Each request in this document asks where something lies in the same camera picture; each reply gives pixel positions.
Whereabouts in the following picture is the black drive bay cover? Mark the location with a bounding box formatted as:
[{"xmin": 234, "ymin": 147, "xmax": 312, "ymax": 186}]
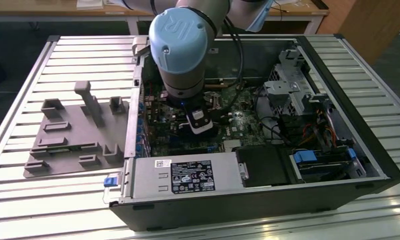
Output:
[{"xmin": 234, "ymin": 146, "xmax": 302, "ymax": 188}]

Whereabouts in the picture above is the wooden cabinet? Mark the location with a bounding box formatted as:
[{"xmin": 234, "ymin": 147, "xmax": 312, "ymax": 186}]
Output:
[{"xmin": 317, "ymin": 0, "xmax": 400, "ymax": 66}]

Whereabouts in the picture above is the blue case latch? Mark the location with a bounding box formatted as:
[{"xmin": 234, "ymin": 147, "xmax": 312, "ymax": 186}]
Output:
[{"xmin": 102, "ymin": 176, "xmax": 118, "ymax": 188}]

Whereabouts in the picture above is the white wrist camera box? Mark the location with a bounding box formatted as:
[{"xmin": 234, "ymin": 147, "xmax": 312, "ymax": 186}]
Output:
[{"xmin": 185, "ymin": 106, "xmax": 214, "ymax": 136}]

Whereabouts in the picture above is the black PC case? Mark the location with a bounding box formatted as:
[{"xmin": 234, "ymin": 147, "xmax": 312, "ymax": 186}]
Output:
[{"xmin": 107, "ymin": 34, "xmax": 400, "ymax": 232}]

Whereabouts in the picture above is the blue disk carrier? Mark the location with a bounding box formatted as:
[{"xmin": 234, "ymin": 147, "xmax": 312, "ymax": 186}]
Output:
[{"xmin": 292, "ymin": 149, "xmax": 318, "ymax": 165}]

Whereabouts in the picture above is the black wire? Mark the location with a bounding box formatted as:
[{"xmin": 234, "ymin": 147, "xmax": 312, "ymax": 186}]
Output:
[{"xmin": 258, "ymin": 116, "xmax": 292, "ymax": 146}]

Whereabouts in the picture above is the grey power supply unit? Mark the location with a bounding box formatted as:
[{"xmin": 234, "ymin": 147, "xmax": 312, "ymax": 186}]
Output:
[{"xmin": 118, "ymin": 152, "xmax": 246, "ymax": 201}]

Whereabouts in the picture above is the CPU socket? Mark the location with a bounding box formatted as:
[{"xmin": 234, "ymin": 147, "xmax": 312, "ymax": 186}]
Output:
[{"xmin": 202, "ymin": 91, "xmax": 222, "ymax": 111}]

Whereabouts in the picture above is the wooden desk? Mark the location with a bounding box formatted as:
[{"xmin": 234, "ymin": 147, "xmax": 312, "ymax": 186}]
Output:
[{"xmin": 0, "ymin": 0, "xmax": 330, "ymax": 36}]

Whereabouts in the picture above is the metal socket cover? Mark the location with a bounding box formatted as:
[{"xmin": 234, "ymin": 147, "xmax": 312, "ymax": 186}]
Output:
[{"xmin": 202, "ymin": 92, "xmax": 221, "ymax": 110}]

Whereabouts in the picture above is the small silver heatsink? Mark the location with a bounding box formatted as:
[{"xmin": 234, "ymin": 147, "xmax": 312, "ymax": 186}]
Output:
[{"xmin": 224, "ymin": 139, "xmax": 242, "ymax": 151}]

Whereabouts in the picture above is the metal disk bay cage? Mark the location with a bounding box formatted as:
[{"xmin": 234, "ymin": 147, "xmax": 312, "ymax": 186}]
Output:
[{"xmin": 261, "ymin": 49, "xmax": 321, "ymax": 117}]

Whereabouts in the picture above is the yellow red wire bundle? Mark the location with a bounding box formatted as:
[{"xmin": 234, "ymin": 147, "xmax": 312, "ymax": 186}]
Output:
[{"xmin": 298, "ymin": 122, "xmax": 338, "ymax": 149}]

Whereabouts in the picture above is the green motherboard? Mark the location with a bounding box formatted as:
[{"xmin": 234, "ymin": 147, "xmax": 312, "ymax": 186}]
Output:
[{"xmin": 142, "ymin": 79, "xmax": 264, "ymax": 158}]

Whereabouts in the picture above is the grey parts rack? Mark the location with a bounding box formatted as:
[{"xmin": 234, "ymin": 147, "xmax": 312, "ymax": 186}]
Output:
[{"xmin": 22, "ymin": 81, "xmax": 130, "ymax": 179}]

